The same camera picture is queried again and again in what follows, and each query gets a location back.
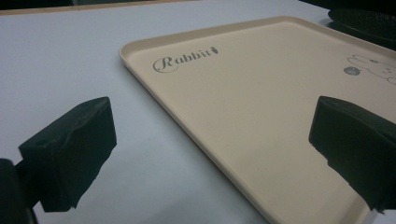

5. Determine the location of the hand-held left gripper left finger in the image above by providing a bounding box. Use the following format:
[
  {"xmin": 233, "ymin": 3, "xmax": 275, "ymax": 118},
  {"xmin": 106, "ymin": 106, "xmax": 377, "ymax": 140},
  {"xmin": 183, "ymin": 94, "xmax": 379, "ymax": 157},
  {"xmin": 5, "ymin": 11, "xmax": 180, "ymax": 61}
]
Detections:
[{"xmin": 16, "ymin": 96, "xmax": 118, "ymax": 213}]

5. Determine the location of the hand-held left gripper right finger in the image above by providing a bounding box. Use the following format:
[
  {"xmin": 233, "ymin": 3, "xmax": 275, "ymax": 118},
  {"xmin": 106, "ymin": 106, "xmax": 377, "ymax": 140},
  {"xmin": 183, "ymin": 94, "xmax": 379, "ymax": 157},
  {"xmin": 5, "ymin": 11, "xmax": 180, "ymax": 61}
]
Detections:
[{"xmin": 308, "ymin": 95, "xmax": 396, "ymax": 214}]

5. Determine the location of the beige plastic tray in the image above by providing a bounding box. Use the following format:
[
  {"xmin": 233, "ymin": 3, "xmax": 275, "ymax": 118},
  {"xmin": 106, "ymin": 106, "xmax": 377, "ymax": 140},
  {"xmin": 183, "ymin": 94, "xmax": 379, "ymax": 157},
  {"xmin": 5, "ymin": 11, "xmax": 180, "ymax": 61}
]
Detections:
[{"xmin": 119, "ymin": 15, "xmax": 396, "ymax": 224}]

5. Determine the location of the black round object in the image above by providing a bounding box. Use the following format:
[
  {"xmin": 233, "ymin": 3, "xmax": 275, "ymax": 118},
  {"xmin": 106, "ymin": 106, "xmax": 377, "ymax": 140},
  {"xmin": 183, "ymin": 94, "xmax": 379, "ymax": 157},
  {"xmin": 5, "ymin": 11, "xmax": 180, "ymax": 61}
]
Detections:
[{"xmin": 326, "ymin": 7, "xmax": 396, "ymax": 50}]

